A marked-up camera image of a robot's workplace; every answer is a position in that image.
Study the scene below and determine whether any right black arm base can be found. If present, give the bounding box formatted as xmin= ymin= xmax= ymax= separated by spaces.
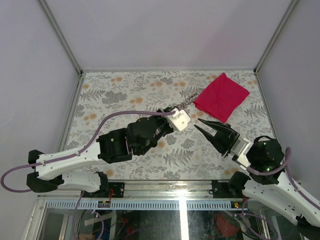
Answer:
xmin=208 ymin=171 xmax=250 ymax=199

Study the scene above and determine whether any magenta folded cloth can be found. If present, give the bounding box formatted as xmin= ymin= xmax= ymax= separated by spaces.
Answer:
xmin=193 ymin=73 xmax=250 ymax=124

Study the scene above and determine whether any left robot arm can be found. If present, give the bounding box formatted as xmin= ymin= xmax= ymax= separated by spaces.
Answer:
xmin=26 ymin=107 xmax=191 ymax=198

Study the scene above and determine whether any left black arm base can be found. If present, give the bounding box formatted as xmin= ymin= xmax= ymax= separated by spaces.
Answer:
xmin=82 ymin=171 xmax=125 ymax=199

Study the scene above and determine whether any aluminium front rail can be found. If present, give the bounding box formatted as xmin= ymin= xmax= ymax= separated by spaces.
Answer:
xmin=36 ymin=180 xmax=243 ymax=211

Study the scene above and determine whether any metal ring key organizer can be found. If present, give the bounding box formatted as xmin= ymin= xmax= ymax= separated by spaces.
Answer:
xmin=177 ymin=93 xmax=199 ymax=110

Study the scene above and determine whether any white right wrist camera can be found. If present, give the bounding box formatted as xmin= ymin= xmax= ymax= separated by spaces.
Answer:
xmin=230 ymin=136 xmax=253 ymax=170

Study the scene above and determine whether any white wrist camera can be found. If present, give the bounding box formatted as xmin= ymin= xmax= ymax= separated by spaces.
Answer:
xmin=165 ymin=107 xmax=191 ymax=132
xmin=230 ymin=136 xmax=253 ymax=170

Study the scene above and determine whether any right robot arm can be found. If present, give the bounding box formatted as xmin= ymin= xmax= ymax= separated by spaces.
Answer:
xmin=197 ymin=119 xmax=320 ymax=240

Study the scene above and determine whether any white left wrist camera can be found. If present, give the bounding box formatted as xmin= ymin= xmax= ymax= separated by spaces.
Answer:
xmin=165 ymin=107 xmax=191 ymax=132

